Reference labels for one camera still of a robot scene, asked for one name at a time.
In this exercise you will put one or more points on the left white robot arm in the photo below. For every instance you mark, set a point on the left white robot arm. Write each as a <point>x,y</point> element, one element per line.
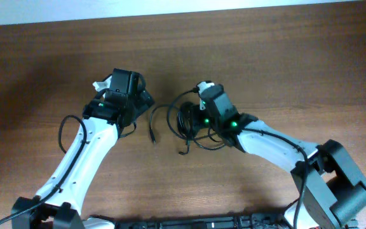
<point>59,202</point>

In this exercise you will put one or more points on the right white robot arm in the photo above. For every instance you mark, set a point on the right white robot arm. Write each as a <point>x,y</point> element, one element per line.
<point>332,188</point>

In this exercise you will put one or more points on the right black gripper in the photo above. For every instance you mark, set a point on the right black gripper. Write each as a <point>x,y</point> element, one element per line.
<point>195,116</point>

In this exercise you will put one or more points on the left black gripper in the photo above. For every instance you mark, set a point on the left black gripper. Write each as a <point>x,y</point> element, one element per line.
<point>144,99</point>

